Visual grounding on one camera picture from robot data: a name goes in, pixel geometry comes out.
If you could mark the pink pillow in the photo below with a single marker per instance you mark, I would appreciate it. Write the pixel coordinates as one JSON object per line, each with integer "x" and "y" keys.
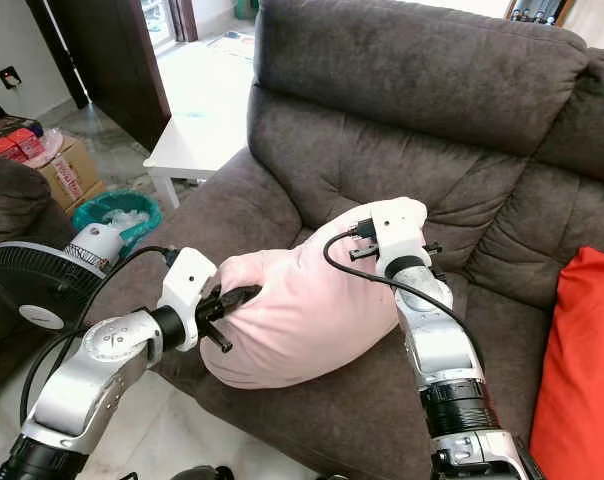
{"x": 312, "y": 310}

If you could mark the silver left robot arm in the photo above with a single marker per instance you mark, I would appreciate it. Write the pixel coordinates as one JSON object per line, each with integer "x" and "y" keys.
{"x": 92, "y": 380}

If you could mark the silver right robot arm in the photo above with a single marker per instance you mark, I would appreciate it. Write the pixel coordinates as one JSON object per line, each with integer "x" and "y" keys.
{"x": 442, "y": 350}

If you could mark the dark grey fabric sofa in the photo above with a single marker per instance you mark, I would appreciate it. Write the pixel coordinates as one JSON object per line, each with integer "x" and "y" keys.
{"x": 422, "y": 110}

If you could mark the patterned floor mat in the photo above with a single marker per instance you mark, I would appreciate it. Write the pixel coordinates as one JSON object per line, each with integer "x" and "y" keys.
{"x": 232, "y": 45}

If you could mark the red pillow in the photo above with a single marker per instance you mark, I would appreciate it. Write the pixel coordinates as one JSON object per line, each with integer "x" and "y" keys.
{"x": 582, "y": 380}

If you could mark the teal plastic basket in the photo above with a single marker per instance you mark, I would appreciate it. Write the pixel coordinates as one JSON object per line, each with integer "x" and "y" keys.
{"x": 92, "y": 212}

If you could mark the white side table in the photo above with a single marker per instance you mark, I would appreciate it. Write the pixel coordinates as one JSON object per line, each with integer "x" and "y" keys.
{"x": 192, "y": 140}

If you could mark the cardboard box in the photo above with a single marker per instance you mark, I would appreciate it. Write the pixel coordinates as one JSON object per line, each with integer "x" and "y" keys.
{"x": 77, "y": 180}

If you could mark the dark grey fabric armchair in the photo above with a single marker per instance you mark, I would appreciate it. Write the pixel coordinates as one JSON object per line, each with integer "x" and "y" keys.
{"x": 7, "y": 200}

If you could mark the red packages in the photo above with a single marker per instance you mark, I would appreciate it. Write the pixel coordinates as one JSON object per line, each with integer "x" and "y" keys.
{"x": 17, "y": 145}

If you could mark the dark brown door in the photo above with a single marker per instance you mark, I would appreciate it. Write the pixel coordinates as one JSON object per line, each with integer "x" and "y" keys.
{"x": 112, "y": 70}

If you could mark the teal plastic stool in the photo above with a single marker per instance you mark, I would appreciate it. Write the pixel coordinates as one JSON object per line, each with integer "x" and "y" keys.
{"x": 247, "y": 8}

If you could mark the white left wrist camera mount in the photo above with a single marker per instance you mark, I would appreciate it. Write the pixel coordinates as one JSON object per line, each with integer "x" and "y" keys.
{"x": 187, "y": 285}

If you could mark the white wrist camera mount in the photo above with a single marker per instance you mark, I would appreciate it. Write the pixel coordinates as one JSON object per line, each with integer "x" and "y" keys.
{"x": 402, "y": 235}
{"x": 187, "y": 285}

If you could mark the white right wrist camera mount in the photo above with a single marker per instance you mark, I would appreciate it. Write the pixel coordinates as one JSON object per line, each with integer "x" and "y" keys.
{"x": 402, "y": 235}

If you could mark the dark wall outlet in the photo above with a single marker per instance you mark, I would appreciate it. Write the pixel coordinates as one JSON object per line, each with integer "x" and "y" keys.
{"x": 9, "y": 77}

